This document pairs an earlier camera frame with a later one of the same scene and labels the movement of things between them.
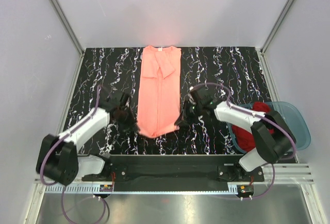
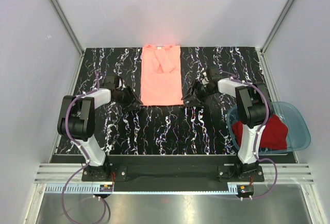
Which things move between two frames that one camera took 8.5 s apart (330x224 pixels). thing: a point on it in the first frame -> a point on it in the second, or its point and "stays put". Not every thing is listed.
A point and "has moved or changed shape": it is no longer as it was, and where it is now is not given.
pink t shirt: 159,90 has moved or changed shape
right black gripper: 185,119 -> 191,91
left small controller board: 106,188 stays put
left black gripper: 132,124 -> 131,96
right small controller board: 247,189 stays put
